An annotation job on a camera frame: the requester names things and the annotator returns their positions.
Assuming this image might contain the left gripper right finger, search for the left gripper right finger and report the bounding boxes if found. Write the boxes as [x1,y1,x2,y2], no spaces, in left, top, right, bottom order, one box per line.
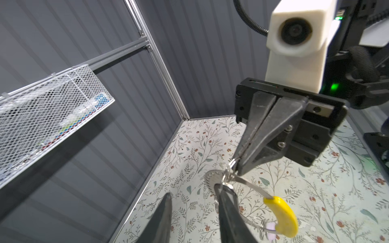
[214,184,257,243]

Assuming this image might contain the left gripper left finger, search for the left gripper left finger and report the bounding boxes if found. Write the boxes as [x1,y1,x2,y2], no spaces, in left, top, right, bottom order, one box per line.
[136,193,172,243]

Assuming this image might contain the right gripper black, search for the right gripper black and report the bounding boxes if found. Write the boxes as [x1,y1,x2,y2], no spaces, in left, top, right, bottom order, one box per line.
[232,78,347,176]

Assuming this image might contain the brass key purple tag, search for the brass key purple tag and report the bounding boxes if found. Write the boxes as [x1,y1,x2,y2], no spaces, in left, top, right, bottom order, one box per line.
[259,220,277,242]

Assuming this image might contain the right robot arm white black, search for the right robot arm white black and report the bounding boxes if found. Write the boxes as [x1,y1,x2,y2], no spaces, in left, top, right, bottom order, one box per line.
[230,1,389,176]

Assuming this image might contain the items inside white basket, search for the items inside white basket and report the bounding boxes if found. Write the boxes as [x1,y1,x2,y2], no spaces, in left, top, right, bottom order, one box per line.
[40,92,115,151]

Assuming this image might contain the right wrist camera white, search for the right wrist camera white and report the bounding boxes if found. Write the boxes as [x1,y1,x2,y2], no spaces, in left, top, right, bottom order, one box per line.
[265,1,340,94]

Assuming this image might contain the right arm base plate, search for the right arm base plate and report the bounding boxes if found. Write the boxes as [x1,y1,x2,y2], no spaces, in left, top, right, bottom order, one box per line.
[363,133,389,177]

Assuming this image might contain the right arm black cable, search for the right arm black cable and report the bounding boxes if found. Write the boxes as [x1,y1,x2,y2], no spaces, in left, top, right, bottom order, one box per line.
[232,0,269,37]

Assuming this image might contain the aluminium frame crossbar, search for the aluminium frame crossbar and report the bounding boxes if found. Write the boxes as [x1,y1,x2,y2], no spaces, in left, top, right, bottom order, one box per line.
[79,37,150,75]

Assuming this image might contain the white wire mesh basket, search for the white wire mesh basket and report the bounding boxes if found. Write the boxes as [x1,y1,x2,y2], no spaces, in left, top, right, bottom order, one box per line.
[1,65,114,188]

